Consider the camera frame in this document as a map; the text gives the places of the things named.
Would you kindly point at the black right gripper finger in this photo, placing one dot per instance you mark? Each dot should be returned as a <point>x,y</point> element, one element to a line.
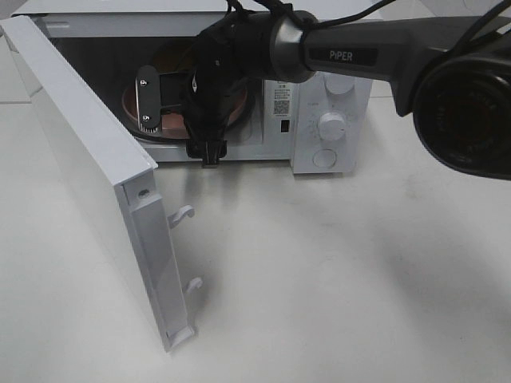
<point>210,153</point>

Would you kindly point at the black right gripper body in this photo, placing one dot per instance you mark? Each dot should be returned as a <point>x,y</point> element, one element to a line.
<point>204,106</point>

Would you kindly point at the pink round plate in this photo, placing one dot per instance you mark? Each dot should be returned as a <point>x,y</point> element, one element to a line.
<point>128,102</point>

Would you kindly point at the burger with lettuce and tomato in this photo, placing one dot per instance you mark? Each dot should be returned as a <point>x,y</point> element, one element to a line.
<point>174,56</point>

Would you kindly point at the white microwave door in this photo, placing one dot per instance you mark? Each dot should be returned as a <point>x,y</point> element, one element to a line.
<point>111,177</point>

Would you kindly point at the round white door button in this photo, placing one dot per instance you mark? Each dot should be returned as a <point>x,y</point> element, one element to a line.
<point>324,158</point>

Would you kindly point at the white dial knob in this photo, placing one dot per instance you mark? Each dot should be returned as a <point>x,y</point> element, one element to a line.
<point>338,84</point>
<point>332,126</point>

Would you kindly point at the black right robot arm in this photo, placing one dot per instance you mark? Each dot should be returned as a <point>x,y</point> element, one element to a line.
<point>451,74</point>

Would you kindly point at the glass microwave turntable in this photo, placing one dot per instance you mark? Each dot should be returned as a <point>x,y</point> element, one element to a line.
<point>239,127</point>

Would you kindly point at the white microwave oven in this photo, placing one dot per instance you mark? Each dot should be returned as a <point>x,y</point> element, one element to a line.
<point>106,42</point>

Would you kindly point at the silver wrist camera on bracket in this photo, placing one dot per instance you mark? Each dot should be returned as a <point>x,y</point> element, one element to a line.
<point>148,95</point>

